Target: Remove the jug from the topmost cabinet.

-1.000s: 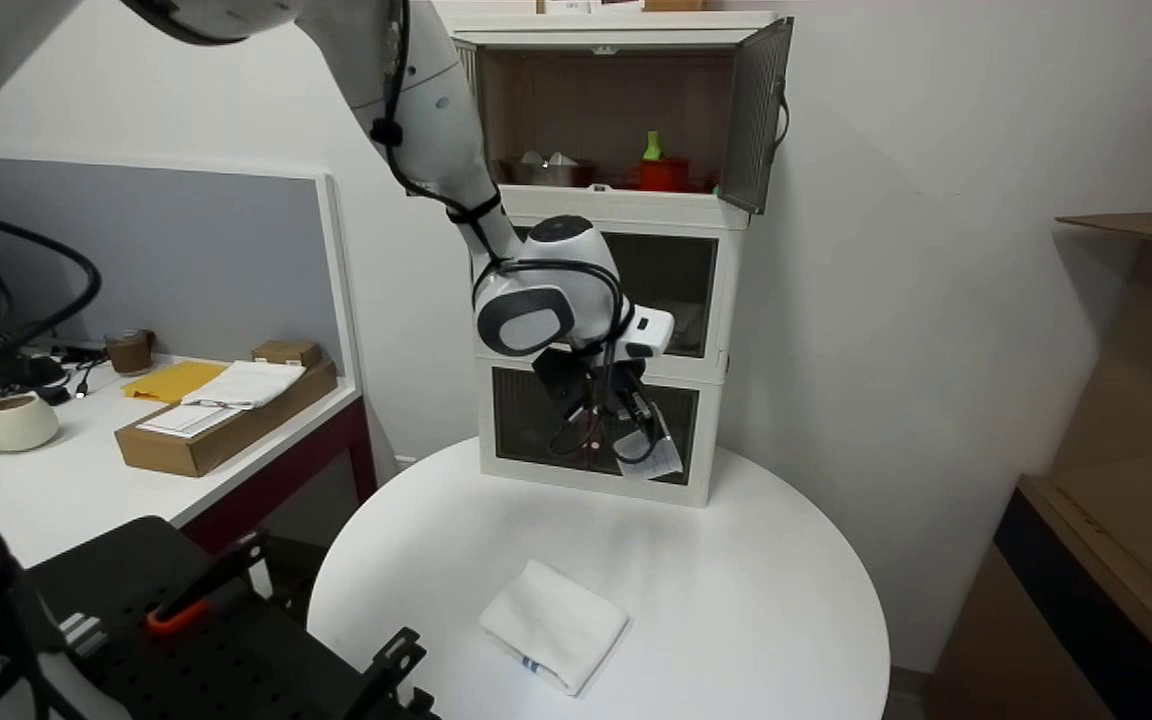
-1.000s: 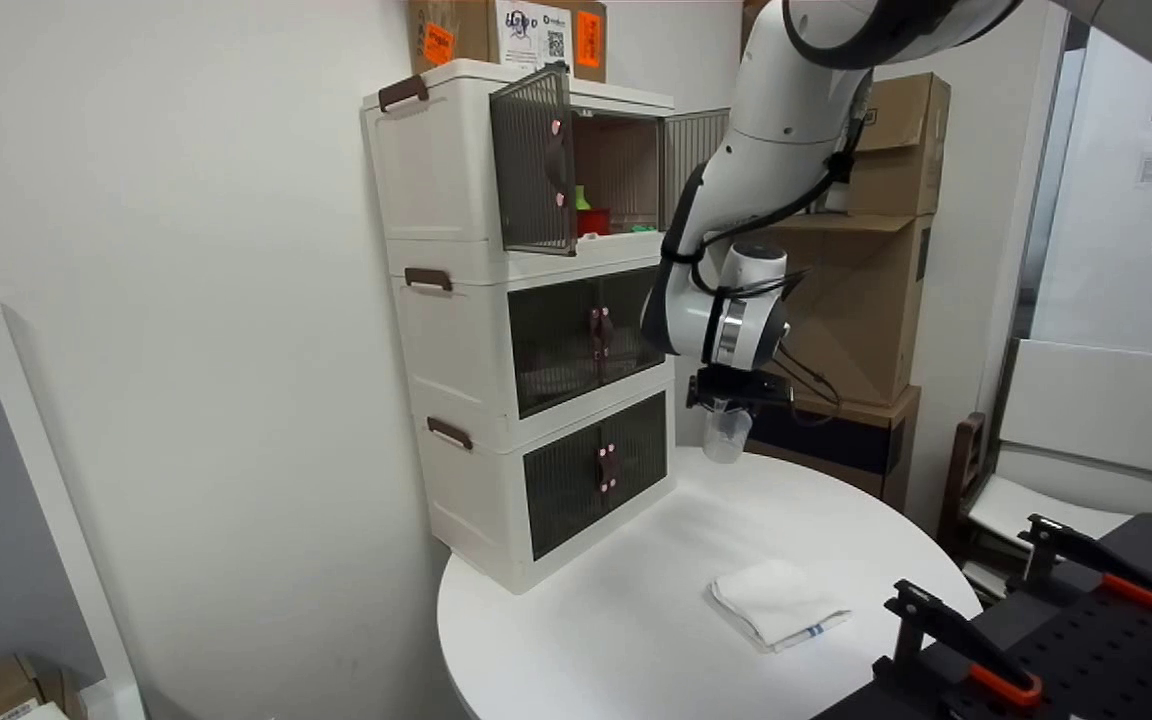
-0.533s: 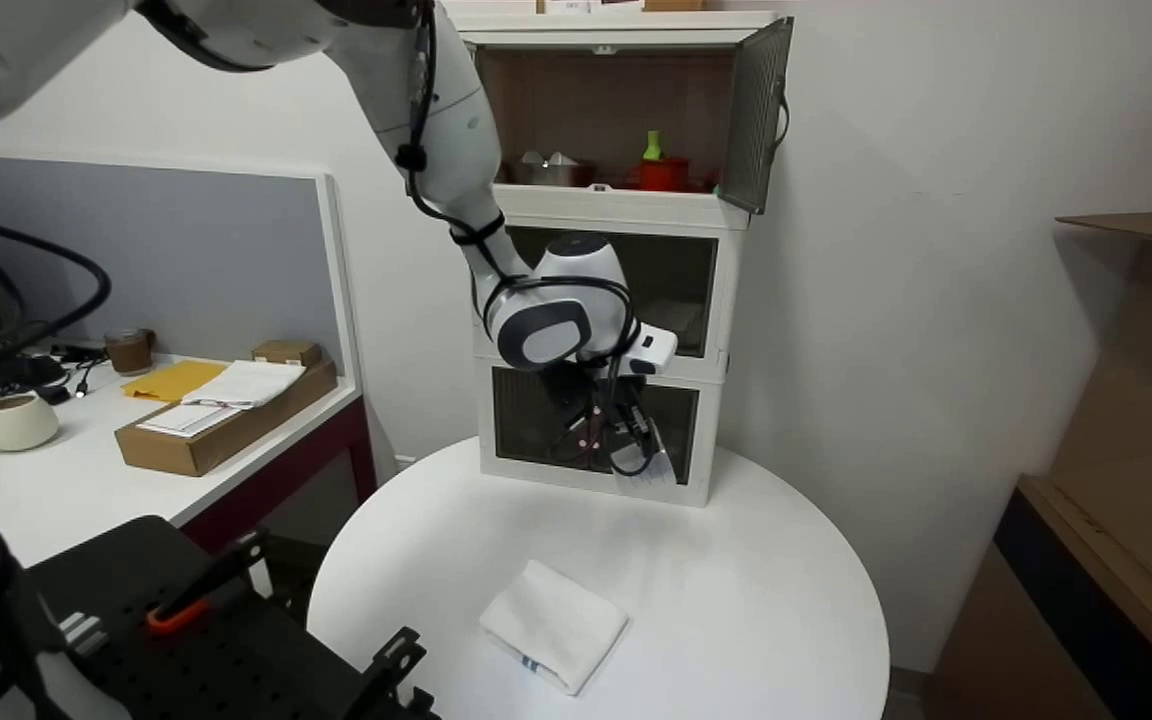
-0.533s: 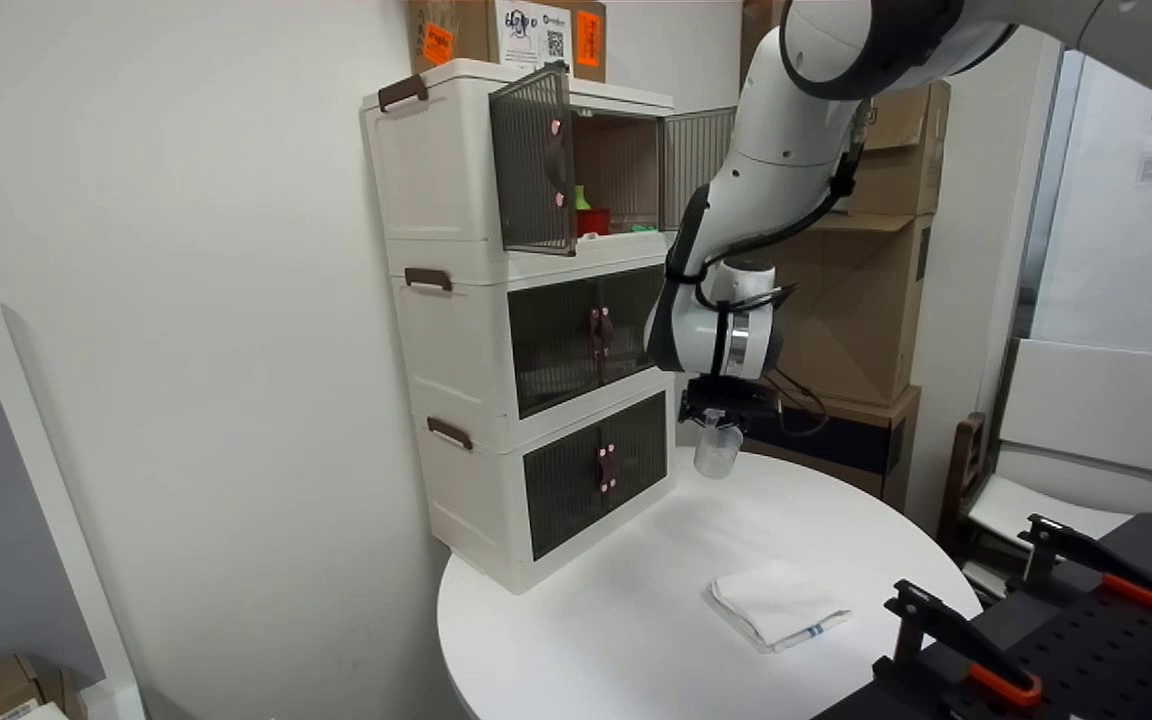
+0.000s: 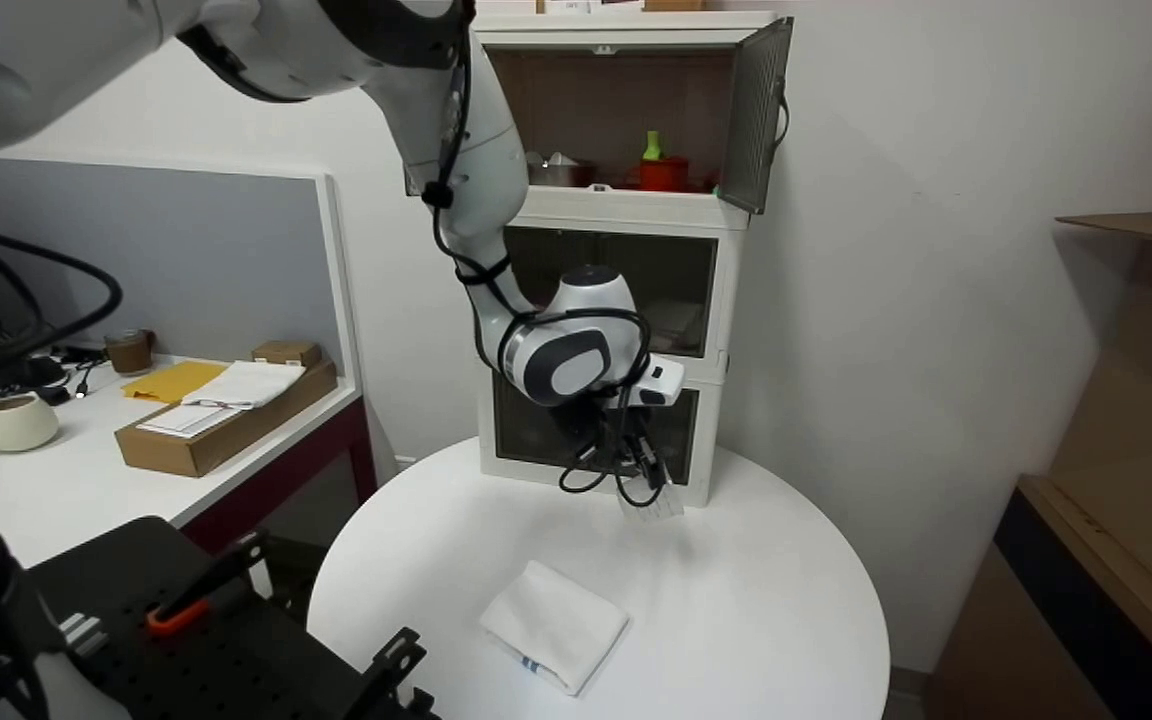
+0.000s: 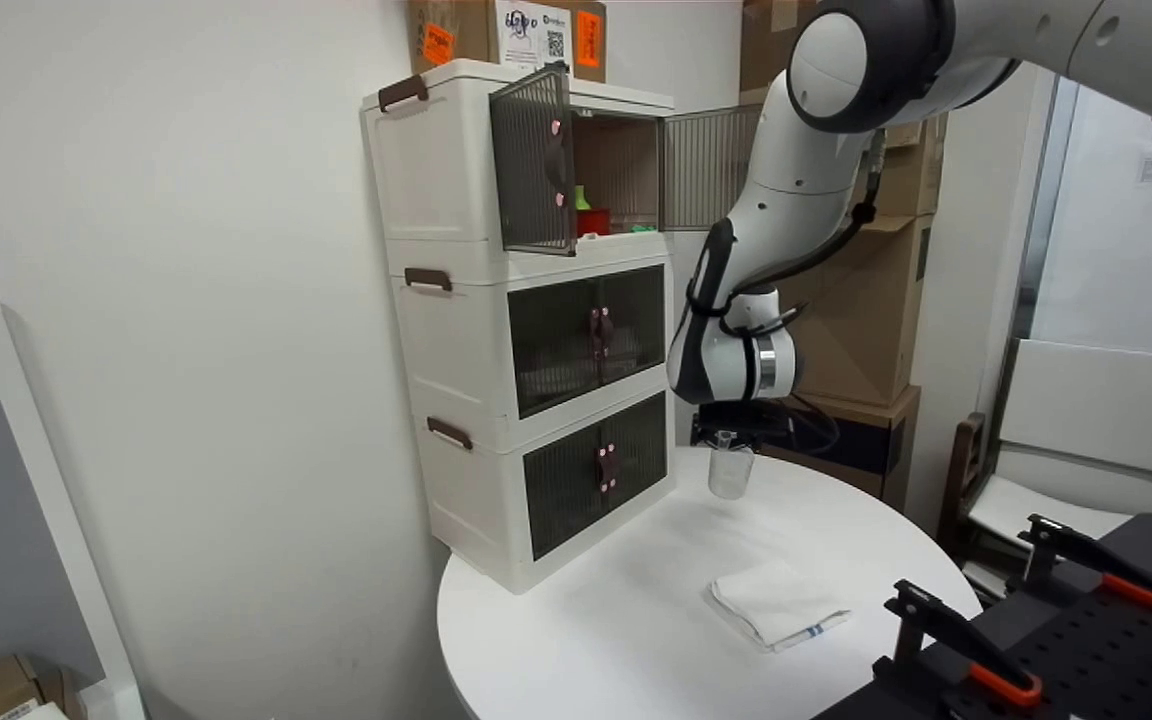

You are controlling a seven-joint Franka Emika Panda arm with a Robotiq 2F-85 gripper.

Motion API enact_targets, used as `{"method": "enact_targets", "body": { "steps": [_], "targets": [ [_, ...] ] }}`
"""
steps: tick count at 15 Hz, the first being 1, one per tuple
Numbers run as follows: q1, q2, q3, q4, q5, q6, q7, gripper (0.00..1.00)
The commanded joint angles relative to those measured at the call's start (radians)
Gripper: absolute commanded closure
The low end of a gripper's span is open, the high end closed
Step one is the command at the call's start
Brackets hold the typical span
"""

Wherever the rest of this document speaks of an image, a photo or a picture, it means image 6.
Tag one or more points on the red item in cabinet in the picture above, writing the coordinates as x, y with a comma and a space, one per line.
588, 217

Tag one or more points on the cardboard box with orange stickers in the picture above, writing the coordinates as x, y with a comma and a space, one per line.
463, 28

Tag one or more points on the green item in cabinet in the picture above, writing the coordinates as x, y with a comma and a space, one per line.
639, 229

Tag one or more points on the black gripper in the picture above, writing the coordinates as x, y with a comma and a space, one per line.
743, 413

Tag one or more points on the white three-tier storage cabinet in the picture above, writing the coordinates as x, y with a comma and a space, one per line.
451, 345

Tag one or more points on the dark brown chair frame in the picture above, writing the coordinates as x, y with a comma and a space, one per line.
961, 466

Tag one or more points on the white flat panel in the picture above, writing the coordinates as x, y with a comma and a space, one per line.
1111, 405

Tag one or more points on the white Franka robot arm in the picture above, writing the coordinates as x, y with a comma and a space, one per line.
788, 201

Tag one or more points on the white folded cloth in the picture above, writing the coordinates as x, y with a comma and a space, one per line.
779, 605

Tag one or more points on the open brown cardboard box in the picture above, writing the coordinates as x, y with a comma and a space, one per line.
916, 165

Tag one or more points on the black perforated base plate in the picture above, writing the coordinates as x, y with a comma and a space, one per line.
1111, 655

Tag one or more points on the cardboard box with black band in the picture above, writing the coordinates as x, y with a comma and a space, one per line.
858, 442

